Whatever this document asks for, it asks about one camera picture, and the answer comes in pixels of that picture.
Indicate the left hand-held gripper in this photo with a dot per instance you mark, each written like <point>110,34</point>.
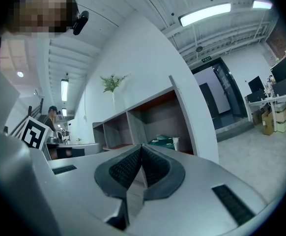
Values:
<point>35,133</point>

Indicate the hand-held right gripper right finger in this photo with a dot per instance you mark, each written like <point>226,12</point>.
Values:
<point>162,173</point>

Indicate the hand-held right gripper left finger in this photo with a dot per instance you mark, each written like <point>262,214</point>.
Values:
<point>118,171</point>

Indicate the green and white packet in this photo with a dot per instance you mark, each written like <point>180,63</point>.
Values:
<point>162,141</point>

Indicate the wooden shelf unit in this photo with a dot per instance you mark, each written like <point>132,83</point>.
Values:
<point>157,112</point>

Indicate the person's left hand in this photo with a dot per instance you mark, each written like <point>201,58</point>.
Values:
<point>64,154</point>

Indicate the small potted plant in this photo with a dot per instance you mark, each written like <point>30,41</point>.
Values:
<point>79,140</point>

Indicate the ceiling tube light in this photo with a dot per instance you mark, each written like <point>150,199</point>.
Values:
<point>64,90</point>
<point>64,112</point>
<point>262,4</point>
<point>204,14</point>

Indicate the white vase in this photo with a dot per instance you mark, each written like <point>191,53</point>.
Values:
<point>114,102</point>

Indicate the black stair railing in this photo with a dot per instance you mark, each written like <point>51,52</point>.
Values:
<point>32,114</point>

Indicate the green plant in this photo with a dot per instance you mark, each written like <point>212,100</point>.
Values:
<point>113,82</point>

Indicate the round ceiling light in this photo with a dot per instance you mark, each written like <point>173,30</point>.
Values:
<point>20,74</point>

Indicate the black door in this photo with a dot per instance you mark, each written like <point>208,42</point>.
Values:
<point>226,92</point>

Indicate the brown cardboard box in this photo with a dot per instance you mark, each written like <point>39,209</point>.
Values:
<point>257,117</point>
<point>267,123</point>

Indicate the green exit sign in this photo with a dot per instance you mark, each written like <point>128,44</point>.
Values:
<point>206,59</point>

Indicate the black computer monitor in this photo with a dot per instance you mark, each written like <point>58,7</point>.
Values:
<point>256,83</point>
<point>284,69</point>

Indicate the round smoke detector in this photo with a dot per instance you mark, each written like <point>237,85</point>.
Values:
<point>199,49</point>

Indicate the pale storage box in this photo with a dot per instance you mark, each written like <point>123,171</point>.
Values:
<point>283,119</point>

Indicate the person's head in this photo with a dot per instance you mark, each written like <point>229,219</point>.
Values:
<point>39,11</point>

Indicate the black head-worn camera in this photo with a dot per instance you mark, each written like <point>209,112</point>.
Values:
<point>81,23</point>

